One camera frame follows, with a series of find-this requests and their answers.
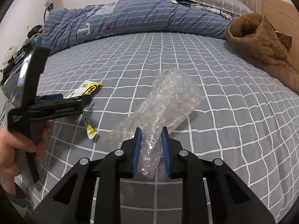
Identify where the dark patterned cushion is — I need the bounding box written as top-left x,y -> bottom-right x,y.
273,29 -> 293,52

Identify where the blue desk lamp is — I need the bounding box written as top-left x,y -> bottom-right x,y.
43,1 -> 55,26

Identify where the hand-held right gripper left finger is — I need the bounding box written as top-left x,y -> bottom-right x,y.
29,127 -> 143,224

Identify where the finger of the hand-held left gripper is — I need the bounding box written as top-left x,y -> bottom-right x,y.
35,94 -> 64,103
56,95 -> 92,110

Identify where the clear bubble wrap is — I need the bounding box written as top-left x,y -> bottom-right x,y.
104,68 -> 206,180

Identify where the dark storage box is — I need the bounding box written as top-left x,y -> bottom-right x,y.
13,44 -> 33,61

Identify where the person's left hand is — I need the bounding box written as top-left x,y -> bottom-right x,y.
0,120 -> 54,193

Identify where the brown fleece garment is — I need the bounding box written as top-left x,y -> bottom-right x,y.
225,13 -> 299,94

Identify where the grey suitcase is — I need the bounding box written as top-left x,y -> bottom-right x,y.
1,58 -> 31,108

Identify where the striped folded cloth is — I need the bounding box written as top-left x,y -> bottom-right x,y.
178,0 -> 234,21

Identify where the blue striped duvet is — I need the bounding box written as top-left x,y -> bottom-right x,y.
41,0 -> 237,54

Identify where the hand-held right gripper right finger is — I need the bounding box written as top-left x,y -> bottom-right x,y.
161,126 -> 277,224

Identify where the teal suitcase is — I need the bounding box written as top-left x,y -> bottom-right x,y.
31,36 -> 45,49

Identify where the black small device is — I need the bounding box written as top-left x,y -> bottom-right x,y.
26,25 -> 44,38

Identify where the yellow white wrapper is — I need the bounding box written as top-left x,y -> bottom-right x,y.
64,80 -> 103,99

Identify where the white small appliance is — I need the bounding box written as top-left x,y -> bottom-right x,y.
2,46 -> 18,63

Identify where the yellow white wrapper strip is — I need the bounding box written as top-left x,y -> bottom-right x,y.
84,111 -> 97,141

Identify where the wooden headboard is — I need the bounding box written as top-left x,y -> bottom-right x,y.
262,0 -> 299,42

